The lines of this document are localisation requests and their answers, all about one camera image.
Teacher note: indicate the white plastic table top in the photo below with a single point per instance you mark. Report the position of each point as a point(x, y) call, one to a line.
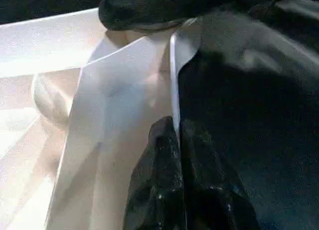
point(87, 102)

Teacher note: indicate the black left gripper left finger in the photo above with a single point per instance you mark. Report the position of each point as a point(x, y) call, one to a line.
point(157, 180)

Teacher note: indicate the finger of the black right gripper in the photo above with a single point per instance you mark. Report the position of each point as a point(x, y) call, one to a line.
point(147, 8)

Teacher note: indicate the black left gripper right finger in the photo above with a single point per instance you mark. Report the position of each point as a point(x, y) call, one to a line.
point(211, 185)

